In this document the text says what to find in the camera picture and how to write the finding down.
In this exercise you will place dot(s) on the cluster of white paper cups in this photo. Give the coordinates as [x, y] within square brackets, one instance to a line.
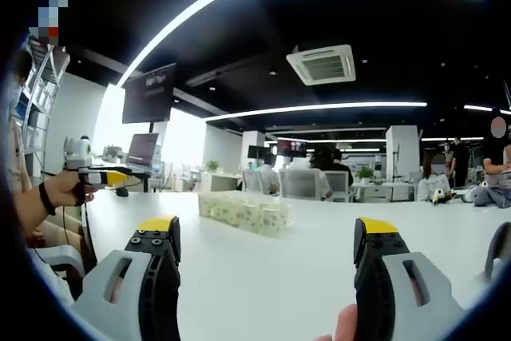
[239, 213]

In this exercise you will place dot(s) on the long ceiling light strip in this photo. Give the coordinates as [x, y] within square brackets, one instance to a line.
[207, 2]

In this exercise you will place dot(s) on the hanging dark screen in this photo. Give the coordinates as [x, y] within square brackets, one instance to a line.
[147, 93]

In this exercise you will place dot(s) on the person's right hand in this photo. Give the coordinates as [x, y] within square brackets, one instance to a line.
[346, 325]

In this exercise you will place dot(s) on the black wristband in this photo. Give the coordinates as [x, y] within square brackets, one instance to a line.
[47, 199]

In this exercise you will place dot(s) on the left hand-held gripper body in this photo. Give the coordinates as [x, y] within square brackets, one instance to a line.
[78, 153]

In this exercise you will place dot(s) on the white mesh office chair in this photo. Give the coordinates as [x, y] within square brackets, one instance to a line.
[301, 183]
[338, 187]

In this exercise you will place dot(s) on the grey curved object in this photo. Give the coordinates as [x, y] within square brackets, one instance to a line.
[499, 249]

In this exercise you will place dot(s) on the ceiling air conditioner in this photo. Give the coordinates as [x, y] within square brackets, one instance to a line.
[321, 64]

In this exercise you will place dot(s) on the person's leg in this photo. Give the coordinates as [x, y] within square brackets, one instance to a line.
[52, 231]

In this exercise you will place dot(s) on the person's left hand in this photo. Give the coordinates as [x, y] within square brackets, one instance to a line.
[66, 193]

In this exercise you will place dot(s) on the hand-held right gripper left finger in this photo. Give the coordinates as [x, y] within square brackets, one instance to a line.
[159, 285]

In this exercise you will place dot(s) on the white table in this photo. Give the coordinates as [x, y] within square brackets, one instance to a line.
[259, 277]

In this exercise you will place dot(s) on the metal storage shelf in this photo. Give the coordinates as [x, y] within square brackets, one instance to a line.
[40, 89]

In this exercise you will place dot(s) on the dark desk monitor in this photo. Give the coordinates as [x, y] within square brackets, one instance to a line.
[143, 149]

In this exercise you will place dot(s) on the wall display screen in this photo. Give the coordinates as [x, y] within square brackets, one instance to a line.
[292, 147]

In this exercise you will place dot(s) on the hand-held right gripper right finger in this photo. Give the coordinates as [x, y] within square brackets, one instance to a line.
[375, 277]

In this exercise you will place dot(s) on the potted green plant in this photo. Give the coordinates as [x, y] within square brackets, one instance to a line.
[212, 165]
[365, 173]

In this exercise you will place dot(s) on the black monitor on stand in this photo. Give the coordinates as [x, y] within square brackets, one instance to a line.
[256, 152]

